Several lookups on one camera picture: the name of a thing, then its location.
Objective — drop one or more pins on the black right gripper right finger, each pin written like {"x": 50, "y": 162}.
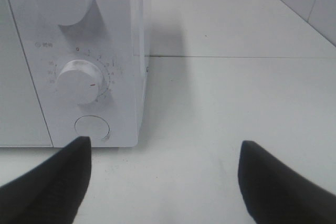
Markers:
{"x": 274, "y": 193}

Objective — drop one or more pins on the white microwave oven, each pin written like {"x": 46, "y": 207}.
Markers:
{"x": 115, "y": 36}

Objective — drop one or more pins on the white microwave door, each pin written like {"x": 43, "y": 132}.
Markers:
{"x": 22, "y": 121}

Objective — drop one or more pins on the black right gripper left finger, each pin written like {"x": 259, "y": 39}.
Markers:
{"x": 53, "y": 191}

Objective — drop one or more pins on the white timer knob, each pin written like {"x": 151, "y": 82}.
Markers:
{"x": 80, "y": 82}

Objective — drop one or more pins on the round white door button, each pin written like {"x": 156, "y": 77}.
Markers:
{"x": 92, "y": 126}

